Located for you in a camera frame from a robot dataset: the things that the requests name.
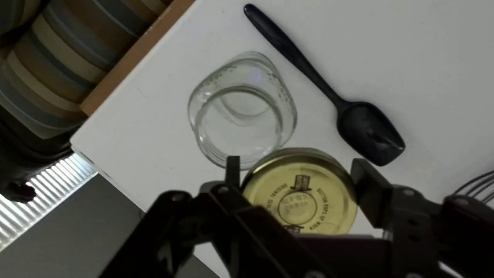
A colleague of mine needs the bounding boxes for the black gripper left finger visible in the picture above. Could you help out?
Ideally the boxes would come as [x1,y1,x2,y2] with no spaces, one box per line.
[225,155,240,188]

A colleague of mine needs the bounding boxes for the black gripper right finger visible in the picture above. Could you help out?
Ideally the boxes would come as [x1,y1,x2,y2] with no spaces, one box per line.
[350,158,404,229]

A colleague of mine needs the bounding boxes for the gold metal jar lid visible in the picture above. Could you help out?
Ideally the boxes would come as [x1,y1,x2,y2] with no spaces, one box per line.
[240,148,356,234]

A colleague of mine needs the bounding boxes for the clear glass jar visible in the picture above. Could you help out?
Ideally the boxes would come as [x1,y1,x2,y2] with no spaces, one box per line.
[186,50,297,169]

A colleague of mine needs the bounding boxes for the black plastic spoon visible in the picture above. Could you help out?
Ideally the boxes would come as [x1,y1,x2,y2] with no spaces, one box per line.
[242,2,406,165]

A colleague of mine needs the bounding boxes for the wooden side table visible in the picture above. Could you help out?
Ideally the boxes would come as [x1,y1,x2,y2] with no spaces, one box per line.
[80,0,196,115]

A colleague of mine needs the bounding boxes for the striped upholstered seat cushion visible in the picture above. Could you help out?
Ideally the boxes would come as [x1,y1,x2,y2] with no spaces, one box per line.
[0,0,172,140]

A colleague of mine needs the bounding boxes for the white window blinds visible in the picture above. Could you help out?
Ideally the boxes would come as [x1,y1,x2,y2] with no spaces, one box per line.
[0,154,97,251]

